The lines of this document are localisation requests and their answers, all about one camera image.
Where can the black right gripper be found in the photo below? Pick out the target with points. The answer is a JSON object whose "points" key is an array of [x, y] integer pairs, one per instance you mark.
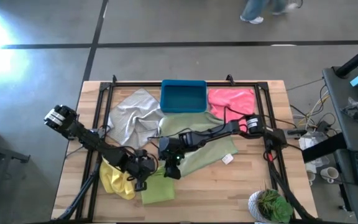
{"points": [[171, 151]]}

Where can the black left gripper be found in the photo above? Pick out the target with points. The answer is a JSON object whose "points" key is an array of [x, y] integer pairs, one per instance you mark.
{"points": [[141, 165]]}

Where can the lime green microfiber towel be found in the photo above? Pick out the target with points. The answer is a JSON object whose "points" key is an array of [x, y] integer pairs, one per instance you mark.
{"points": [[157, 189]]}

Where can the yellow microfiber towel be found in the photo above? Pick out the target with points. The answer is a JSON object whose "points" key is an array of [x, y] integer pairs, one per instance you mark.
{"points": [[117, 183]]}

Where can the pale green teal-edged towel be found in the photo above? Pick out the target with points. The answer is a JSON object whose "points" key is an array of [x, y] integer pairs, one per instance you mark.
{"points": [[210, 152]]}

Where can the grey waffle weave towel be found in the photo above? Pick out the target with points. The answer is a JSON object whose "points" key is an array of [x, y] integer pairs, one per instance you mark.
{"points": [[132, 118]]}

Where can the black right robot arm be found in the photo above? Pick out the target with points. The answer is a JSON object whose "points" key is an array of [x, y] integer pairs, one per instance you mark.
{"points": [[216, 129]]}

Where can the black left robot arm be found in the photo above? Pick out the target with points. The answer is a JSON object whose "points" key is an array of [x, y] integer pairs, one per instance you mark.
{"points": [[85, 137]]}

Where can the pink microfiber towel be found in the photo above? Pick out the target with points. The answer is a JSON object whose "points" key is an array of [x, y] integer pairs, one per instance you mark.
{"points": [[232, 99]]}

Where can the blue plastic bin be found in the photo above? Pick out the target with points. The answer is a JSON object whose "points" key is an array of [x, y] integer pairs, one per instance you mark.
{"points": [[183, 98]]}

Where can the potted succulent plant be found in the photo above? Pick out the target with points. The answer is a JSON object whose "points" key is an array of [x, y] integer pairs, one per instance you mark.
{"points": [[272, 207]]}

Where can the white mug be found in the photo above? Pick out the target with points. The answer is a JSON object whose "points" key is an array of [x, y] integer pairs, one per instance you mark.
{"points": [[311, 178], [329, 174]]}

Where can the clear plastic bag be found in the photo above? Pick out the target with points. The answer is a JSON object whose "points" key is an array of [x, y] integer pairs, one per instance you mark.
{"points": [[309, 143]]}

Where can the black power adapter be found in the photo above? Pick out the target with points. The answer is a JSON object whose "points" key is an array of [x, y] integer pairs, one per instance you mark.
{"points": [[324, 126]]}

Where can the person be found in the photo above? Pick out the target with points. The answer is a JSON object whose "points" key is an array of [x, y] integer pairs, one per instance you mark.
{"points": [[253, 11]]}

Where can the dark grey desk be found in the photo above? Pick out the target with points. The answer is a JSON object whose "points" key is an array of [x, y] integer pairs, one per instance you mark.
{"points": [[340, 93]]}

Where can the black pole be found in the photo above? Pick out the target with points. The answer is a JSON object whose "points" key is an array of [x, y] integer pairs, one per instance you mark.
{"points": [[357, 59]]}

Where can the black metal table frame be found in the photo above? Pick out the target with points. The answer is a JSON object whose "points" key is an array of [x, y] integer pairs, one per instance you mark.
{"points": [[182, 84]]}

